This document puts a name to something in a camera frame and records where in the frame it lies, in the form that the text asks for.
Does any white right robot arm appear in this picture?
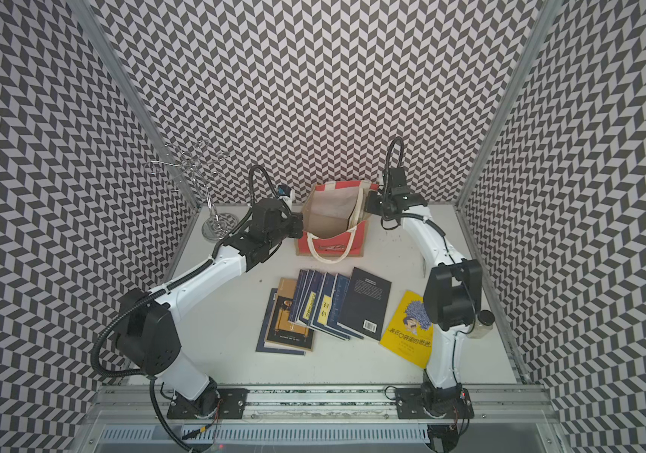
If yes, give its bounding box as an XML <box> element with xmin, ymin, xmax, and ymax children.
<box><xmin>366</xmin><ymin>167</ymin><xmax>483</xmax><ymax>418</ymax></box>

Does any yellow book blue illustration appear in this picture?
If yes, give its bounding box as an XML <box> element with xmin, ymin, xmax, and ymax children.
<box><xmin>380</xmin><ymin>291</ymin><xmax>434</xmax><ymax>369</ymax></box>

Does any aluminium corner frame post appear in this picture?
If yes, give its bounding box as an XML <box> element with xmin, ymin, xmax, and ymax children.
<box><xmin>66</xmin><ymin>0</ymin><xmax>200</xmax><ymax>211</ymax></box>

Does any blue book yellow label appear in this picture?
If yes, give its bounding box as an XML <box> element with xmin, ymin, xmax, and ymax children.
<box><xmin>293</xmin><ymin>269</ymin><xmax>363</xmax><ymax>341</ymax></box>

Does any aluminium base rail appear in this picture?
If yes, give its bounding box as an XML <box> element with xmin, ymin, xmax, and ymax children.
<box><xmin>71</xmin><ymin>384</ymin><xmax>570</xmax><ymax>452</ymax></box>

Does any chrome wire jewelry stand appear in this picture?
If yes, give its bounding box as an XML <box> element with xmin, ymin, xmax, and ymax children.
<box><xmin>143</xmin><ymin>138</ymin><xmax>239</xmax><ymax>243</ymax></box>

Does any red burlap Christmas bag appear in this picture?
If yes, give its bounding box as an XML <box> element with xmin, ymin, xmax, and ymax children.
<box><xmin>296</xmin><ymin>180</ymin><xmax>379</xmax><ymax>264</ymax></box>

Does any blue book under brown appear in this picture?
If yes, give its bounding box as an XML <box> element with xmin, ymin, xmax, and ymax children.
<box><xmin>256</xmin><ymin>288</ymin><xmax>305</xmax><ymax>356</ymax></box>

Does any small glass spice jar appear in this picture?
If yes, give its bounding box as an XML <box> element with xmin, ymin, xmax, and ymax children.
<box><xmin>466</xmin><ymin>310</ymin><xmax>496</xmax><ymax>340</ymax></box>

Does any dark grey back-cover book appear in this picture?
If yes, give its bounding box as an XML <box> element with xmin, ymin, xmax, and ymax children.
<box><xmin>338</xmin><ymin>267</ymin><xmax>392</xmax><ymax>342</ymax></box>

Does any right aluminium corner post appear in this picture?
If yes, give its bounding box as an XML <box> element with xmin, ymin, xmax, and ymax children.
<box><xmin>455</xmin><ymin>0</ymin><xmax>563</xmax><ymax>211</ymax></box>

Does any brown cover book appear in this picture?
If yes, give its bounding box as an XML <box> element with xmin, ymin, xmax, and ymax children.
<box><xmin>266</xmin><ymin>279</ymin><xmax>314</xmax><ymax>354</ymax></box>

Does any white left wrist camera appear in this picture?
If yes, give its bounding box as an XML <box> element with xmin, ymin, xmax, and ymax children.
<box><xmin>277</xmin><ymin>184</ymin><xmax>296</xmax><ymax>208</ymax></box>

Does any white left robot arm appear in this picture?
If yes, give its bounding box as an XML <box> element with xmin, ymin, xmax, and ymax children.
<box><xmin>91</xmin><ymin>194</ymin><xmax>303</xmax><ymax>417</ymax></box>

